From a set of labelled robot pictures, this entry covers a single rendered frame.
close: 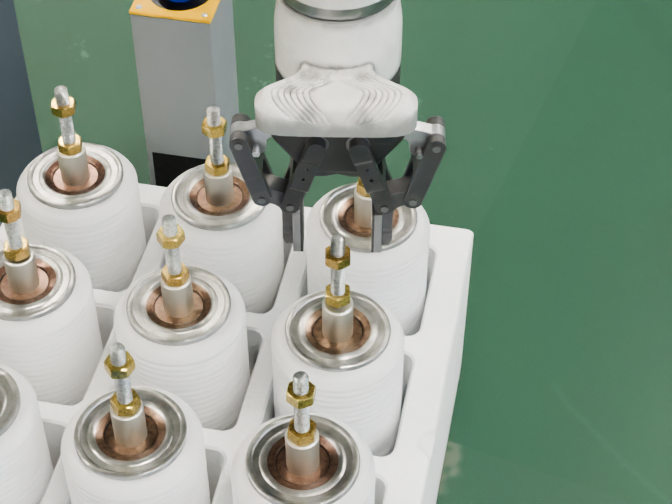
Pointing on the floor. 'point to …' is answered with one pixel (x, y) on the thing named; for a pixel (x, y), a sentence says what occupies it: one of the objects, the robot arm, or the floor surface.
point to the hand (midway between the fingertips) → (337, 226)
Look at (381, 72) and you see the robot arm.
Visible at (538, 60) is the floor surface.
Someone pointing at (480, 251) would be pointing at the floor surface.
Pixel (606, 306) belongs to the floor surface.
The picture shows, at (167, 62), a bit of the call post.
